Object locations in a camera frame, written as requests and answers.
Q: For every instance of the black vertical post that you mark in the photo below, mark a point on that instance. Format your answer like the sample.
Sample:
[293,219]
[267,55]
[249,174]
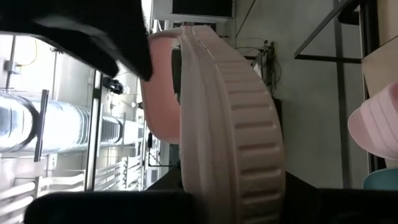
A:
[93,130]

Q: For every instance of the pink rubber slide sandal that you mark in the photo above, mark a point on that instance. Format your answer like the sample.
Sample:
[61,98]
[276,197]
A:
[217,124]
[376,124]

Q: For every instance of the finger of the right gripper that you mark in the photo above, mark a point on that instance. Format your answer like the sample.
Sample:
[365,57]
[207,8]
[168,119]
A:
[93,31]

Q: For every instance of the silver ventilation duct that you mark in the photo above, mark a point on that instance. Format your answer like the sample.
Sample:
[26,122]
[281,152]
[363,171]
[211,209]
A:
[62,124]

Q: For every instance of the black metal bracket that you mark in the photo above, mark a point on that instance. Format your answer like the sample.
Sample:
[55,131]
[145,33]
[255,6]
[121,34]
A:
[42,124]

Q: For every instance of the black metal table frame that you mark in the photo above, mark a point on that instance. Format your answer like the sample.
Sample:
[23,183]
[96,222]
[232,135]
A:
[370,31]

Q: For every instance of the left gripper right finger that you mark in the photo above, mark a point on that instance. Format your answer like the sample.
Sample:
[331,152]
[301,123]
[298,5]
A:
[326,205]

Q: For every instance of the white railing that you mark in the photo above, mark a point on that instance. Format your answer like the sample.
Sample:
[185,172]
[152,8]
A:
[62,182]

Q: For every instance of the white framed monitor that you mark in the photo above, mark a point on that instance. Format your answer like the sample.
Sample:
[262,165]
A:
[202,7]

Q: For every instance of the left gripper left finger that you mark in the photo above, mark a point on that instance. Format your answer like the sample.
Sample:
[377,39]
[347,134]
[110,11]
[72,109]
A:
[149,208]

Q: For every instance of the green rubber slide sandal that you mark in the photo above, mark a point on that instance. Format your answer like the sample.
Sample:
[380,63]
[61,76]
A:
[384,180]

